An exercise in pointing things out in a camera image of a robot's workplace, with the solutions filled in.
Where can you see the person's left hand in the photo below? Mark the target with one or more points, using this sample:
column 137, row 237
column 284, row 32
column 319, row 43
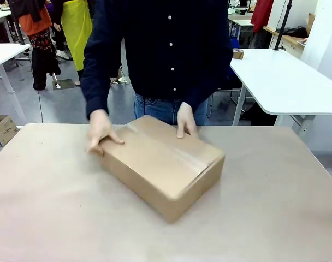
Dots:
column 185, row 117

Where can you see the person's right hand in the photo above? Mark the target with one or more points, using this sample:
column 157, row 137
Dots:
column 100, row 125

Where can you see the brown cardboard box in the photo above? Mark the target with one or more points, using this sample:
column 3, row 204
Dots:
column 160, row 163

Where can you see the person's left forearm navy sleeve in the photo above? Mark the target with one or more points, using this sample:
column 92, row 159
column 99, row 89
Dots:
column 207, row 90

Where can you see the person's right forearm navy sleeve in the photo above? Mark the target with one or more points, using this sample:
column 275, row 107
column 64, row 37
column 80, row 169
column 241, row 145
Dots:
column 93, row 92

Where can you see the small open cardboard box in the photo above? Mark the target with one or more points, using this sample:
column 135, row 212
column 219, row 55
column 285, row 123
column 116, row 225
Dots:
column 2, row 129

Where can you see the metal floor plate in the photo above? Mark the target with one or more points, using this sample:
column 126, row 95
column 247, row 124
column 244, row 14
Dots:
column 63, row 84

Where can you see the person in navy shirt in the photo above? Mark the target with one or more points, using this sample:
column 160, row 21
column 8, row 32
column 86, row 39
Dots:
column 160, row 49

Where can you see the brown packing tape roll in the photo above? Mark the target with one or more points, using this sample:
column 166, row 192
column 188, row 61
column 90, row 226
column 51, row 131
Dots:
column 238, row 53

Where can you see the person in yellow apron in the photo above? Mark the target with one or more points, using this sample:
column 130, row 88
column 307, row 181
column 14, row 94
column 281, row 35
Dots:
column 77, row 30

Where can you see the large white rounded table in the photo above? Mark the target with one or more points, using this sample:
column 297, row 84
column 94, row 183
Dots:
column 280, row 79

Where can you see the small white desk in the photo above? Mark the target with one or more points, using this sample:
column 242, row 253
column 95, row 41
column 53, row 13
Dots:
column 241, row 21

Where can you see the person in orange shirt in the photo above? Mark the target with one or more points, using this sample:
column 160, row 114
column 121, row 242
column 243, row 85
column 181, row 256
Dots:
column 37, row 32

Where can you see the white table grey legs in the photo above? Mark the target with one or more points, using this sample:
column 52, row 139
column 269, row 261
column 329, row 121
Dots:
column 5, row 53

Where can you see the wooden top counter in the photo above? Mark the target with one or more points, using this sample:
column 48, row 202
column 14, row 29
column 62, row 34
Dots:
column 289, row 42

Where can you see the black stand pole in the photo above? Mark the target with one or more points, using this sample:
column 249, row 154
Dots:
column 282, row 24

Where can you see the black bag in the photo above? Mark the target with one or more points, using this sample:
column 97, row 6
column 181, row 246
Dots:
column 294, row 32

